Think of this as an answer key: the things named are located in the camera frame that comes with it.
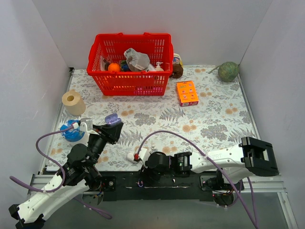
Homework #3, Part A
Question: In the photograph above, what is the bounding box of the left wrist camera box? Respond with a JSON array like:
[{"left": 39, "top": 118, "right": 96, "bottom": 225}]
[{"left": 72, "top": 118, "right": 97, "bottom": 134}]

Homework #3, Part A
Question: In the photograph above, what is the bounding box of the blue wrapped tissue roll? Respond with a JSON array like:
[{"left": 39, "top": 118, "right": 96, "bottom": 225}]
[{"left": 60, "top": 120, "right": 89, "bottom": 145}]

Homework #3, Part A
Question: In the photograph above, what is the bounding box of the brown jar with label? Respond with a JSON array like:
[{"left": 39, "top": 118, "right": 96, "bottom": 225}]
[{"left": 170, "top": 53, "right": 183, "bottom": 79}]

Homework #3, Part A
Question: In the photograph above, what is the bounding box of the dark green toy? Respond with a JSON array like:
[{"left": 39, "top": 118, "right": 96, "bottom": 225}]
[{"left": 119, "top": 60, "right": 131, "bottom": 72}]

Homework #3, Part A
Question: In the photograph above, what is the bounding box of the grey crumpled bag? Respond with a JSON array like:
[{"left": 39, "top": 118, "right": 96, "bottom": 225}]
[{"left": 124, "top": 48, "right": 150, "bottom": 72}]

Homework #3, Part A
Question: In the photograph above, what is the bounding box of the beige paper roll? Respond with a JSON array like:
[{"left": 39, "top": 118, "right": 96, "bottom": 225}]
[{"left": 61, "top": 89, "right": 86, "bottom": 116}]

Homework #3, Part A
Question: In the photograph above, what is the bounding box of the orange fruit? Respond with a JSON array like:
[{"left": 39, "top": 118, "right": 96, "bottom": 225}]
[{"left": 108, "top": 62, "right": 121, "bottom": 72}]

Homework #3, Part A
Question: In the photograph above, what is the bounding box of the orange snack box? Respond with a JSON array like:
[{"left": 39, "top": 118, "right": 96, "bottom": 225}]
[{"left": 176, "top": 81, "right": 199, "bottom": 106}]

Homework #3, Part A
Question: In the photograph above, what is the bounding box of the red plastic shopping basket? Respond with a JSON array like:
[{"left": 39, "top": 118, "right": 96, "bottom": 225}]
[{"left": 87, "top": 32, "right": 173, "bottom": 96}]

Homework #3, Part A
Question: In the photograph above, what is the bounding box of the green melon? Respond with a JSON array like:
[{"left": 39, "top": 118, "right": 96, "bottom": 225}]
[{"left": 208, "top": 62, "right": 239, "bottom": 83}]

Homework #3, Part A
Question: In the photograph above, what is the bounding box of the floral patterned table mat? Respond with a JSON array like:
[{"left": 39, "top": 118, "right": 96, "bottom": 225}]
[{"left": 46, "top": 64, "right": 260, "bottom": 172}]

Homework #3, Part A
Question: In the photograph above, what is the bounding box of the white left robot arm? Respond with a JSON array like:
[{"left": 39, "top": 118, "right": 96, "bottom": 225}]
[{"left": 9, "top": 121, "right": 123, "bottom": 229}]

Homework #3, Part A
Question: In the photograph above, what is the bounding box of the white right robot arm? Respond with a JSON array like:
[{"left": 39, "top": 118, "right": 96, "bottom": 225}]
[{"left": 96, "top": 128, "right": 279, "bottom": 190}]

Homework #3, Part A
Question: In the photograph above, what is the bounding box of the white pump bottle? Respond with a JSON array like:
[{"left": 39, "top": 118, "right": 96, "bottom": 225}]
[{"left": 155, "top": 62, "right": 164, "bottom": 72}]

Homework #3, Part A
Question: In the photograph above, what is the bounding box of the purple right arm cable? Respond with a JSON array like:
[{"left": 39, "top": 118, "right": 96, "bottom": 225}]
[{"left": 136, "top": 130, "right": 260, "bottom": 229}]

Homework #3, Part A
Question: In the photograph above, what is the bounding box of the lavender earbud charging case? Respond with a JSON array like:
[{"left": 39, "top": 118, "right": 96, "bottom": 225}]
[{"left": 105, "top": 113, "right": 122, "bottom": 125}]

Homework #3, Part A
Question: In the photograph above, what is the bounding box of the white earbud charging case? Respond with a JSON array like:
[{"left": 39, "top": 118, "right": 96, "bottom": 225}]
[{"left": 127, "top": 153, "right": 137, "bottom": 163}]

